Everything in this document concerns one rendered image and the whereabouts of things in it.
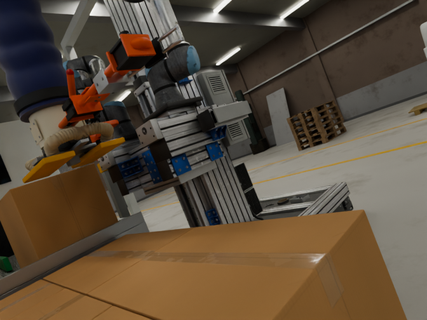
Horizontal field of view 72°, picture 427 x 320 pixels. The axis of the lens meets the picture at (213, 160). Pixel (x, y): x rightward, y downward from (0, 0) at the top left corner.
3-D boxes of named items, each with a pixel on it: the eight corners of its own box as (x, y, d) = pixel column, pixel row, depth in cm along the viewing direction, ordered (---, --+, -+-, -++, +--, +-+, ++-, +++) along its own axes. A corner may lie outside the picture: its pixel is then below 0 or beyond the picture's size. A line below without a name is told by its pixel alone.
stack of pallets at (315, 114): (328, 142, 654) (314, 106, 651) (297, 151, 715) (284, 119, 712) (348, 130, 731) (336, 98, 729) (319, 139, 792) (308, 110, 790)
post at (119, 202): (148, 288, 219) (96, 164, 216) (155, 283, 223) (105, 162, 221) (152, 289, 214) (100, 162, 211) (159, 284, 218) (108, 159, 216)
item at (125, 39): (113, 72, 69) (105, 53, 69) (139, 70, 74) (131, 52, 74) (129, 55, 63) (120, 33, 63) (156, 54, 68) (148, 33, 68)
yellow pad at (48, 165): (23, 183, 115) (18, 171, 114) (50, 175, 121) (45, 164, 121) (44, 164, 90) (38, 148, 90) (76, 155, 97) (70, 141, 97)
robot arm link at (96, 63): (107, 66, 201) (117, 90, 164) (91, 70, 198) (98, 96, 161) (100, 49, 194) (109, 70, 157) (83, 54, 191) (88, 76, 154)
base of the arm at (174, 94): (175, 110, 153) (168, 93, 152) (192, 99, 142) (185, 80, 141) (152, 116, 142) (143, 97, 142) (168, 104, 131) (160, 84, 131)
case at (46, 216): (20, 268, 174) (-7, 206, 173) (85, 237, 202) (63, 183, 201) (44, 272, 131) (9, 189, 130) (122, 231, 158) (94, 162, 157)
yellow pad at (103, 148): (72, 169, 128) (67, 158, 128) (93, 162, 135) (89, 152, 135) (101, 148, 103) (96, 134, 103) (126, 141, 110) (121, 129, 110)
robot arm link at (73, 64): (107, 119, 168) (82, 51, 187) (81, 127, 165) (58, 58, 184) (113, 129, 179) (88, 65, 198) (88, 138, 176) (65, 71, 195)
